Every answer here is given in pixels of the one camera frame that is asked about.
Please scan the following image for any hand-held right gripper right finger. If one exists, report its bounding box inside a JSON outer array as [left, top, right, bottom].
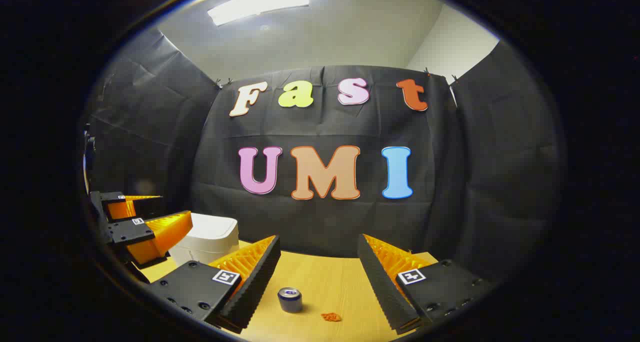
[[357, 233, 501, 335]]

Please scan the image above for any blue pop can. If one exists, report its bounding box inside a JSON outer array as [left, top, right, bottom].
[[277, 287, 304, 314]]

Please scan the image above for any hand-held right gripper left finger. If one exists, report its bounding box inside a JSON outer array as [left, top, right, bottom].
[[148, 234, 282, 334]]

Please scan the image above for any black backdrop cloth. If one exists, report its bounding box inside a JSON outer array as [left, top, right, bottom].
[[82, 27, 568, 283]]

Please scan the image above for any ceiling light panel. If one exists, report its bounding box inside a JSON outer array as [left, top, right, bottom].
[[207, 0, 311, 27]]

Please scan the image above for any white desktop garbage bin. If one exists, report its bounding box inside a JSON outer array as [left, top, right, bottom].
[[168, 213, 240, 268]]

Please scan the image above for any wooden desktop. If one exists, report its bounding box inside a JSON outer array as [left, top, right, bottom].
[[137, 239, 441, 342]]

